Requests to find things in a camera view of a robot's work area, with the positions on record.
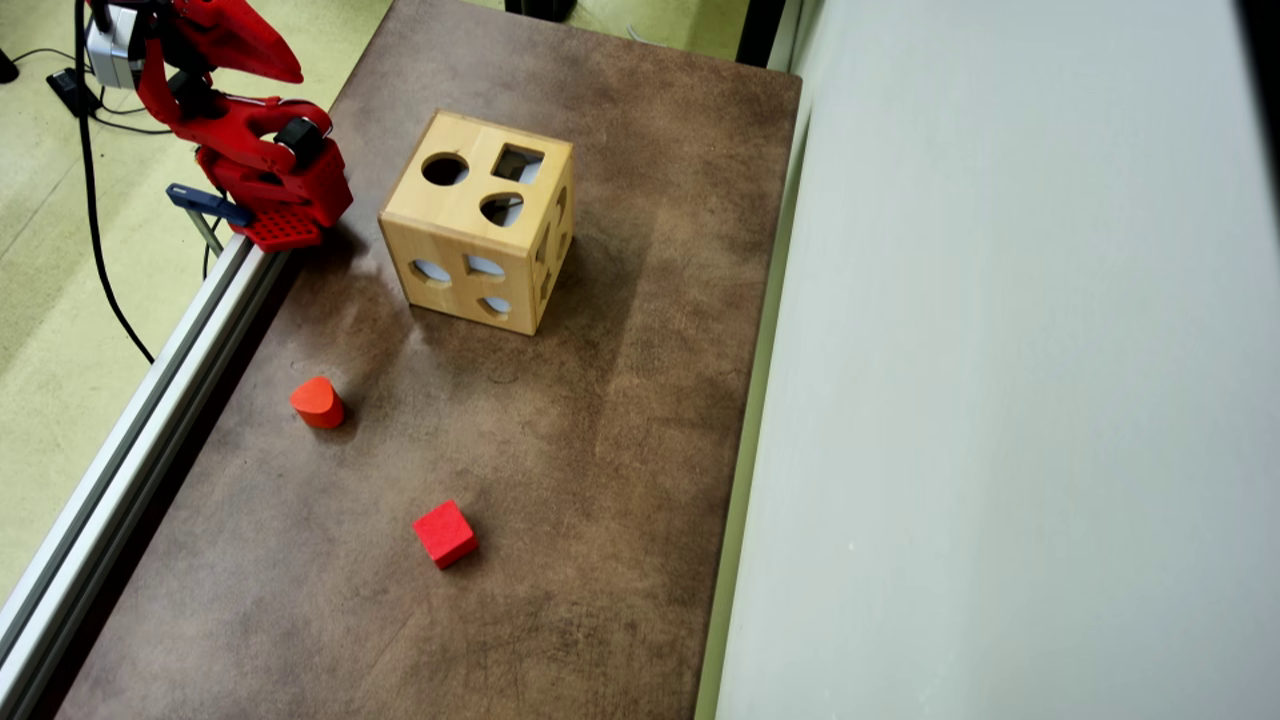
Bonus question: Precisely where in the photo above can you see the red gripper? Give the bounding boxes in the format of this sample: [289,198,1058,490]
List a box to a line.
[136,0,304,121]

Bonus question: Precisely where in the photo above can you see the red cube block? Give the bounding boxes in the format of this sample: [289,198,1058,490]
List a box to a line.
[412,499,481,571]

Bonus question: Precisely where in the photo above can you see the blue clamp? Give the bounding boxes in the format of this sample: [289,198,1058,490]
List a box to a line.
[165,183,256,229]

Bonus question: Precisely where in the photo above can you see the black camera cable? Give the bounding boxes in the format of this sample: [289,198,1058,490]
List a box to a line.
[74,0,156,365]

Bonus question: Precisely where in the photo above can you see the black power adapter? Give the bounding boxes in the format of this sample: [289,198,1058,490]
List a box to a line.
[46,67,103,119]

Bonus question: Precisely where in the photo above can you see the red teardrop block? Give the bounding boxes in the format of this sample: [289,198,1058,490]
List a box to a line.
[289,375,347,431]

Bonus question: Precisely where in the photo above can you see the aluminium profile rail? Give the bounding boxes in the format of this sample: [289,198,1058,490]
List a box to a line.
[0,232,291,720]

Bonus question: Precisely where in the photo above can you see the dark vertical post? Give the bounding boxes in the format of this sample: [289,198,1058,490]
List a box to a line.
[735,0,791,69]

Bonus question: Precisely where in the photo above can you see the wooden shape sorter box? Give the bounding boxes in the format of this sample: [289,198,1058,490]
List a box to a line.
[378,110,576,337]

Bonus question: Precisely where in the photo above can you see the thin black adapter cable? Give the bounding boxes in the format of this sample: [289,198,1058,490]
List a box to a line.
[10,47,176,137]

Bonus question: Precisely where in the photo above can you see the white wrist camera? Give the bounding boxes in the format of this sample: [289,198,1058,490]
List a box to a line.
[86,5,143,91]

